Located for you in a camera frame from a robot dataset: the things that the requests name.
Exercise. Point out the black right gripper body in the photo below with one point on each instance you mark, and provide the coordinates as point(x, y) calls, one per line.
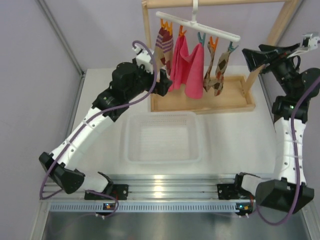
point(282, 66)

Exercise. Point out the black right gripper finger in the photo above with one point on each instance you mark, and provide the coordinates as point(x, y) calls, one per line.
point(255, 59)
point(279, 49)

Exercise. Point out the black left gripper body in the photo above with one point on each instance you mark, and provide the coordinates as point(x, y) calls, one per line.
point(144, 79)

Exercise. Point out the teal clip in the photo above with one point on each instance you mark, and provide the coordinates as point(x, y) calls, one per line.
point(231, 48)
point(201, 38)

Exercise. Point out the orange clip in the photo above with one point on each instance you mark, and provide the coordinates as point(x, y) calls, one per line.
point(167, 26)
point(181, 32)
point(213, 43)

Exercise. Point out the argyle beige orange sock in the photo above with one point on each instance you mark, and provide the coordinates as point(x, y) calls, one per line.
point(207, 81)

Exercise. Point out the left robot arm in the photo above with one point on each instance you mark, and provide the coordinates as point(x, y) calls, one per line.
point(61, 164)

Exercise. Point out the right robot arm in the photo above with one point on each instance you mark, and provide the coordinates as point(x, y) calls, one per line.
point(287, 191)

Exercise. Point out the white clip hanger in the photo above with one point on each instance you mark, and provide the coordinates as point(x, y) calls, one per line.
point(193, 24)

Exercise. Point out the wooden drying rack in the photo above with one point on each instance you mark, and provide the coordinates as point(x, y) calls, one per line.
point(236, 95)

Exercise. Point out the beige maroon striped sock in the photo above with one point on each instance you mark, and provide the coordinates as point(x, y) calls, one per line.
point(157, 48)

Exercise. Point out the white plastic basket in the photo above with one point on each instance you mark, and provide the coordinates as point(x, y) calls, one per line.
point(158, 138)

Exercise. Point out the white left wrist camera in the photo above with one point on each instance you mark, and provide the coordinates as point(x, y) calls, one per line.
point(143, 58)

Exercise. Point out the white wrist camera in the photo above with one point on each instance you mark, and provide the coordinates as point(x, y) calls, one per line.
point(311, 41)
point(143, 58)

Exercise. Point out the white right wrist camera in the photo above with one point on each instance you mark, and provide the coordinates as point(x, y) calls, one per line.
point(311, 41)

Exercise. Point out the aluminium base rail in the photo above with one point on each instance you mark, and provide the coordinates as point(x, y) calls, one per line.
point(156, 194)

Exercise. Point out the aluminium frame post left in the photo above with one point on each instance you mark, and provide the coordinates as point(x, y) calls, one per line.
point(44, 8)

